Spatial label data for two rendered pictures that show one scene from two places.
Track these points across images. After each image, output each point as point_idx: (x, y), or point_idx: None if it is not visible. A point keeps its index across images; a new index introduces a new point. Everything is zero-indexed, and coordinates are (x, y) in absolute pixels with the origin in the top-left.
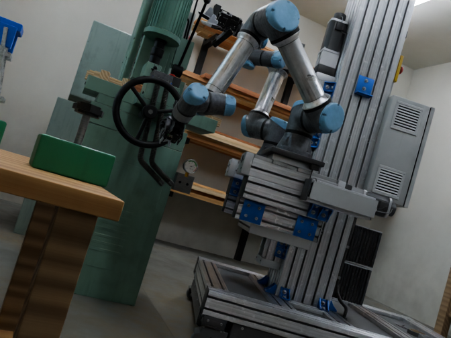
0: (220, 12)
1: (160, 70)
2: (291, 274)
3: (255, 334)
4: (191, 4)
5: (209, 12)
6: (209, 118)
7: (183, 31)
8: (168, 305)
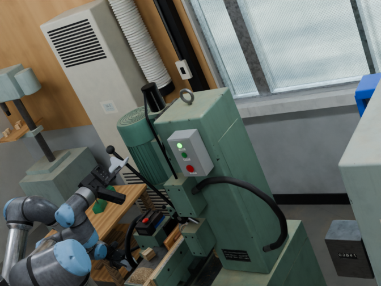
0: (101, 167)
1: (168, 210)
2: None
3: None
4: (128, 148)
5: (115, 162)
6: (129, 276)
7: (144, 175)
8: None
